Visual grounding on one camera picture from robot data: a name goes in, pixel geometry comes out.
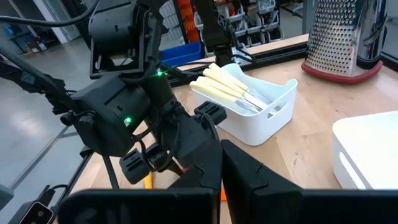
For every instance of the small white-edged black device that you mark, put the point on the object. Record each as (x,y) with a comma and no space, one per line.
(37,214)

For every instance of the steel box grater red trim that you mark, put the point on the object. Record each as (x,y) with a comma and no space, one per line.
(335,40)

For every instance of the blue plastic crate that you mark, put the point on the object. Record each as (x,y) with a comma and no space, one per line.
(183,53)

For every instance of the orange silicone spatula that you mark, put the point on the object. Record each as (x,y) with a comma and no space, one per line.
(223,194)

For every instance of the storage shelf with bins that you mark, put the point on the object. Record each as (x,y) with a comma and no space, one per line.
(248,28)

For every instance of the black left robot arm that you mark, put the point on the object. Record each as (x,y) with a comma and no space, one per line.
(109,118)

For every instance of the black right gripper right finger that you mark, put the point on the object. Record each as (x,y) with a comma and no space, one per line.
(280,205)

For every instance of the yellow silicone spatula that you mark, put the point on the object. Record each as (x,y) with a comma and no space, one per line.
(148,182)

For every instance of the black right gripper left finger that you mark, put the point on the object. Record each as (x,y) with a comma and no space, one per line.
(140,208)

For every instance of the white plastic bin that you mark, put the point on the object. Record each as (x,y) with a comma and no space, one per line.
(258,127)
(367,149)

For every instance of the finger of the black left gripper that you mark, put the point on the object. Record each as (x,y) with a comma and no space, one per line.
(211,112)
(135,166)

